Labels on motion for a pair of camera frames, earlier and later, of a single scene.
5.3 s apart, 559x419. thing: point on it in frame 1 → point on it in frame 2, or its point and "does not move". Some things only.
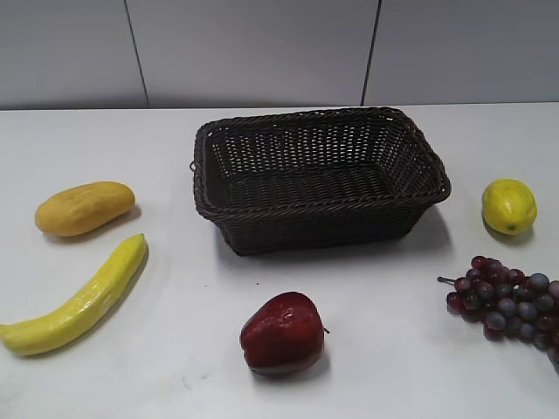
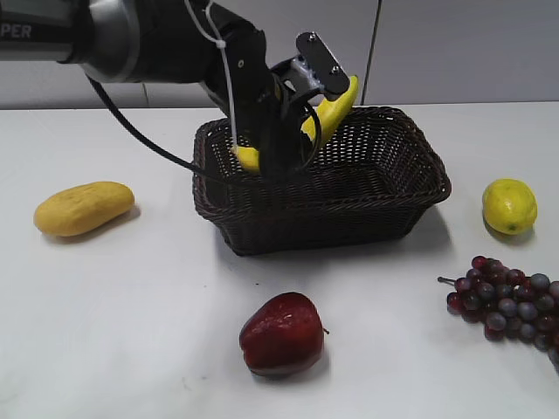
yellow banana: (56, 327) → (330, 116)
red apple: (283, 335) does not move
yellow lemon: (509, 206) does not move
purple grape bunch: (507, 301) does not move
